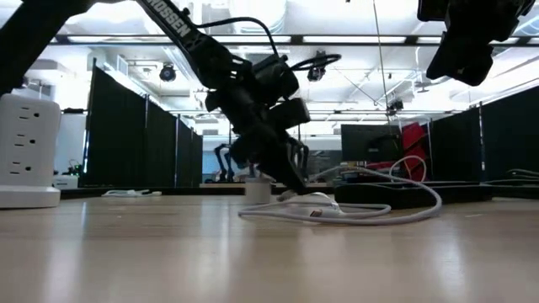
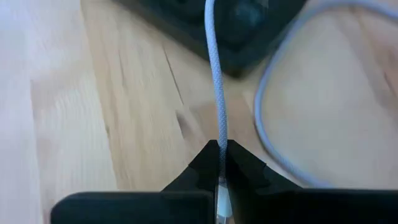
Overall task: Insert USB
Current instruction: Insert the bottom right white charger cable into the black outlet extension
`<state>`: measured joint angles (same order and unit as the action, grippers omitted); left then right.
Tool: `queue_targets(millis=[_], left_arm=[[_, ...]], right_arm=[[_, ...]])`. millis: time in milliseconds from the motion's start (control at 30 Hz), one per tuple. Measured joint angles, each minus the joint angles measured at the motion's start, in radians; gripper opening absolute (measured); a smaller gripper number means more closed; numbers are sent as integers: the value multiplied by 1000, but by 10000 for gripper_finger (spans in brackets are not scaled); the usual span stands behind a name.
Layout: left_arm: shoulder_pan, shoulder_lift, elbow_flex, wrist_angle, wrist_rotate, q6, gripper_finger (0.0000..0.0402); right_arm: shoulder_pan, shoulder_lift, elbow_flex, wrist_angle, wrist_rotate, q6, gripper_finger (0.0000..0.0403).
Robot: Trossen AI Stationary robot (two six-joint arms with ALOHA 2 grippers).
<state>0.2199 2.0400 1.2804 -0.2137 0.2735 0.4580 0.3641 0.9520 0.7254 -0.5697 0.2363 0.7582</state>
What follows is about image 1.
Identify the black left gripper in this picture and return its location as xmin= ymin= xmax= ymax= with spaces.
xmin=205 ymin=86 xmax=312 ymax=195

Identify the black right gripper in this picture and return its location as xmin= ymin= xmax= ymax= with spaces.
xmin=425 ymin=0 xmax=536 ymax=88

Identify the white USB charger brick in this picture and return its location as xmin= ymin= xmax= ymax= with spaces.
xmin=244 ymin=176 xmax=273 ymax=205

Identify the white braided USB cable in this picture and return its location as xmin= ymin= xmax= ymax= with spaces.
xmin=237 ymin=154 xmax=443 ymax=227

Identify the white tower power strip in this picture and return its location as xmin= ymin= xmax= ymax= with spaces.
xmin=0 ymin=93 xmax=62 ymax=210

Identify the black monitor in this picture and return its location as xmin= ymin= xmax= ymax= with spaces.
xmin=340 ymin=124 xmax=401 ymax=163

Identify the black curtain partition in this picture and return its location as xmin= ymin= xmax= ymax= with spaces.
xmin=82 ymin=58 xmax=203 ymax=189
xmin=429 ymin=86 xmax=539 ymax=183

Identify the red panel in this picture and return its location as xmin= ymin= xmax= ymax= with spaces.
xmin=365 ymin=121 xmax=430 ymax=182

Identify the black light bar beam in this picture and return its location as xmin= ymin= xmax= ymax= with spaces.
xmin=48 ymin=35 xmax=539 ymax=47

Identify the white box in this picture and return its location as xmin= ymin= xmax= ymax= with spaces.
xmin=52 ymin=174 xmax=79 ymax=190

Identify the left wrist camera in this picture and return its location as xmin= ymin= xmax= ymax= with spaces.
xmin=252 ymin=54 xmax=301 ymax=102

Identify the black ceiling camera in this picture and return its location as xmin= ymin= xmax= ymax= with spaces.
xmin=306 ymin=50 xmax=329 ymax=83

